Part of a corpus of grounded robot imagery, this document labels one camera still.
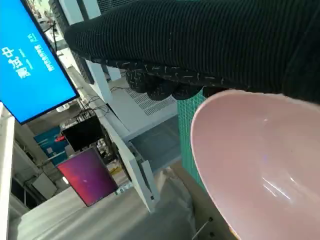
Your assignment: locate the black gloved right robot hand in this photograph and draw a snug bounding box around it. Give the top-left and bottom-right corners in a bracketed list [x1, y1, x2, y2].
[64, 0, 320, 105]

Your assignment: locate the pink bowl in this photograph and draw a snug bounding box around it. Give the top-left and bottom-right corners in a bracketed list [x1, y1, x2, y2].
[190, 89, 320, 240]

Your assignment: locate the green cutting mat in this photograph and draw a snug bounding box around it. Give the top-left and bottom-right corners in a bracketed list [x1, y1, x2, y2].
[176, 89, 208, 191]

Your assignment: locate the white cabinet with mesh door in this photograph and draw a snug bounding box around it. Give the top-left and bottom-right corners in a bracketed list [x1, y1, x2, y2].
[48, 0, 123, 102]

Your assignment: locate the black screen monitor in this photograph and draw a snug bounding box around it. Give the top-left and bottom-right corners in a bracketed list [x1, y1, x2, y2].
[61, 116, 106, 153]

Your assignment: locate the blue screen monitor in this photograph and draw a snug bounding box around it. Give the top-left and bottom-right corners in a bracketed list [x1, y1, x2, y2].
[0, 0, 81, 126]

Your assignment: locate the purple screen monitor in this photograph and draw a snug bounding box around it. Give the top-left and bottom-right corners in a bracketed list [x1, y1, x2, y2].
[56, 147, 119, 208]

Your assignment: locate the blue box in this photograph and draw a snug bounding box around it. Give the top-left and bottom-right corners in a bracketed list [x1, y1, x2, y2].
[33, 126, 70, 161]

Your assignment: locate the grey cloth cover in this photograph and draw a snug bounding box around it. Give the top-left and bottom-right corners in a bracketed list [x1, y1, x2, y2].
[14, 167, 201, 240]

